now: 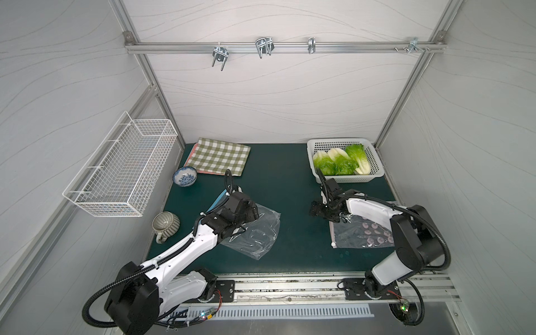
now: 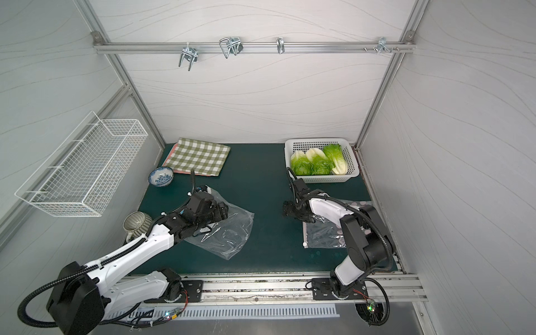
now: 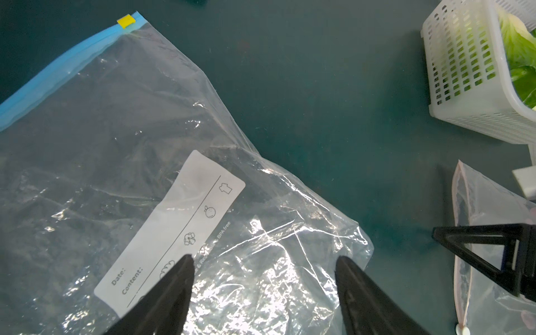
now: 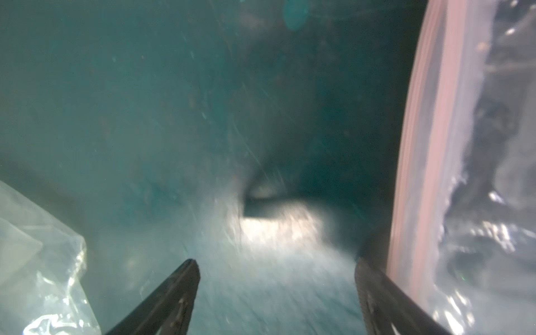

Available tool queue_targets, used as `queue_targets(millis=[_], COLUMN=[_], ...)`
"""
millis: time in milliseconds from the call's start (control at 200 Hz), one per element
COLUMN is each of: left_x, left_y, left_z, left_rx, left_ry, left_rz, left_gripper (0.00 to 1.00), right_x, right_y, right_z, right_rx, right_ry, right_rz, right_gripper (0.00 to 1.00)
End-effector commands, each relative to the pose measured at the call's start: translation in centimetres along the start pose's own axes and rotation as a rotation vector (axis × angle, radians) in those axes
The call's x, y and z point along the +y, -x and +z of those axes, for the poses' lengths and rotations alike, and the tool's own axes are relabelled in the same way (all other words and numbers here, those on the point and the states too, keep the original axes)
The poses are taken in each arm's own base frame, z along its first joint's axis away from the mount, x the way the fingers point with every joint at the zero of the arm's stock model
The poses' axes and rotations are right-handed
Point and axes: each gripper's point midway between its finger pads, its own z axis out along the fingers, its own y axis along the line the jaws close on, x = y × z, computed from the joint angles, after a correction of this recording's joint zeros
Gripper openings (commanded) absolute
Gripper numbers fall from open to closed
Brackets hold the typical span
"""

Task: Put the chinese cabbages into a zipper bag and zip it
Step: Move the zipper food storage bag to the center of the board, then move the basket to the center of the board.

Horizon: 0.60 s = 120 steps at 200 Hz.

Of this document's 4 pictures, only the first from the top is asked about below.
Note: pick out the blue white porcelain bowl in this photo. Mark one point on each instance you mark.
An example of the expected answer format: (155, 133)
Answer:
(185, 176)

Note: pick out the striped ceramic mug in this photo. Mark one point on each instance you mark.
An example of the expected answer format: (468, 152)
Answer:
(165, 225)

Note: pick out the clear blue zipper bag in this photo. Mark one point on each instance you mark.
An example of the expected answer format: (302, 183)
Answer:
(253, 239)

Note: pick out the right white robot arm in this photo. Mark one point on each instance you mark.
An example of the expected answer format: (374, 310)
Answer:
(418, 244)

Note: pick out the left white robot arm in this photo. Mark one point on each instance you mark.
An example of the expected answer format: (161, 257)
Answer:
(145, 293)

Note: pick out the pink dotted zipper bag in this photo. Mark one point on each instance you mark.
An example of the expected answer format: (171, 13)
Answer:
(366, 225)

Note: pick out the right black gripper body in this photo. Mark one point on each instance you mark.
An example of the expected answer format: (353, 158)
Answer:
(325, 207)

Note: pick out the green checkered cloth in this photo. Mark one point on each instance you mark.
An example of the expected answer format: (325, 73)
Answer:
(216, 156)

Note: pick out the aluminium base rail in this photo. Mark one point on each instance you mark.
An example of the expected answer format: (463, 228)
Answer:
(323, 287)

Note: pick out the aluminium top rail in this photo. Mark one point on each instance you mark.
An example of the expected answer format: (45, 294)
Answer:
(300, 47)

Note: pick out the metal hook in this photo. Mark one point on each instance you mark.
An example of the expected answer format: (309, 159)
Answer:
(311, 45)
(264, 46)
(413, 47)
(220, 54)

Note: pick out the white wire wall basket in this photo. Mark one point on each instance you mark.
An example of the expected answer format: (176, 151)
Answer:
(119, 177)

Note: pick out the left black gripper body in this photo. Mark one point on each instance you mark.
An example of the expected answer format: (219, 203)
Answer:
(246, 210)

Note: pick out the chinese cabbage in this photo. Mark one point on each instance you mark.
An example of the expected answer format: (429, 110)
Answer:
(358, 154)
(344, 164)
(324, 163)

